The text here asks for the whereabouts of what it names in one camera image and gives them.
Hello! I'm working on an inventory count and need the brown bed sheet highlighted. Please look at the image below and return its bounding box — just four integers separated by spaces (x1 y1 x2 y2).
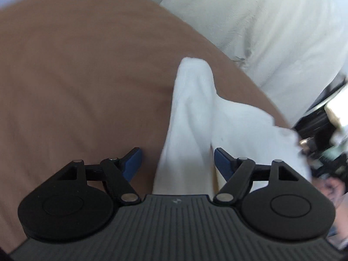
0 0 293 253

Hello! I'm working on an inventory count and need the white fleece garment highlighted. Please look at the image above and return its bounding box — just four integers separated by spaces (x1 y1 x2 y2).
152 57 312 196

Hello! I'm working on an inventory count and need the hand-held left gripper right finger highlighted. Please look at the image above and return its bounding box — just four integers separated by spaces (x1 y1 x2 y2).
213 147 307 205

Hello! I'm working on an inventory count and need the cream pillow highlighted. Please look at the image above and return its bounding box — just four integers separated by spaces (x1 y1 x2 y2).
159 0 348 127

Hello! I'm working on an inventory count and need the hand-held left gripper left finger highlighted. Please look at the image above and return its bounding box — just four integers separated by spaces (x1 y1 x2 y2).
47 147 143 206

